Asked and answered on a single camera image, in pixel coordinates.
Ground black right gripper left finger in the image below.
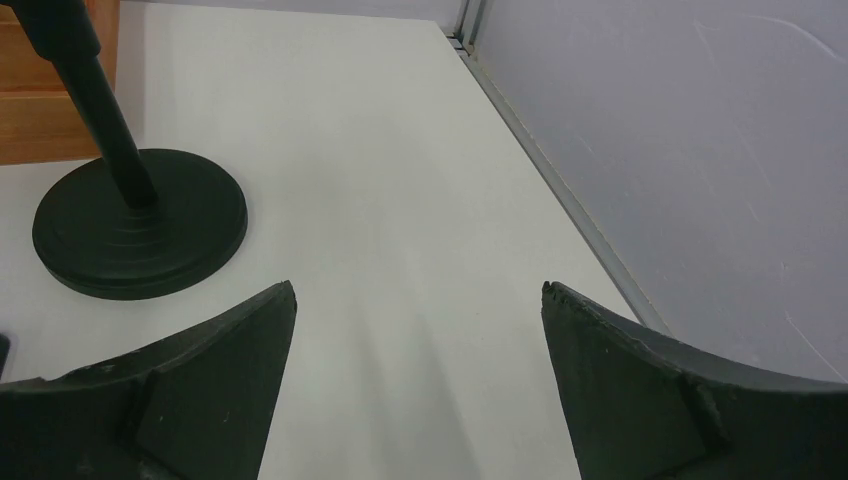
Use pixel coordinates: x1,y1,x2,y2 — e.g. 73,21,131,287
1,281,297,479

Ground wooden compartment tray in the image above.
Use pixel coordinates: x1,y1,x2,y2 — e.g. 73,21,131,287
1,5,100,165

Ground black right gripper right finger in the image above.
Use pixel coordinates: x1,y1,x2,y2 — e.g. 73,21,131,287
541,282,847,479

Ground black round-base phone stand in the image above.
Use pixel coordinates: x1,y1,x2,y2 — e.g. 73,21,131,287
11,1,248,300

